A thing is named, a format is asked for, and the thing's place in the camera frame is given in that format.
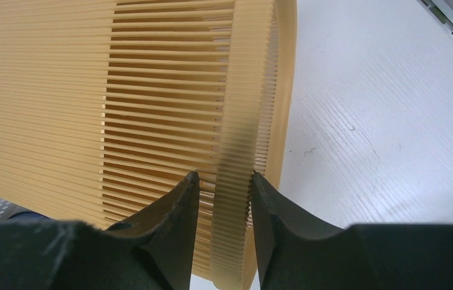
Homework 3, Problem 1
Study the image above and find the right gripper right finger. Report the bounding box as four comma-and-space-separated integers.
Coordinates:
251, 173, 453, 289

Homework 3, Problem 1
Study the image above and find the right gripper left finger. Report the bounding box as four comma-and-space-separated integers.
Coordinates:
0, 172, 200, 289

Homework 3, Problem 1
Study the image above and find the yellow slatted waste bin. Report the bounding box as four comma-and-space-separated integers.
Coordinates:
0, 1, 297, 289

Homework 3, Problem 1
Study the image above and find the blue plastic bucket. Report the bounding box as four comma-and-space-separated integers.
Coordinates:
8, 211, 50, 221

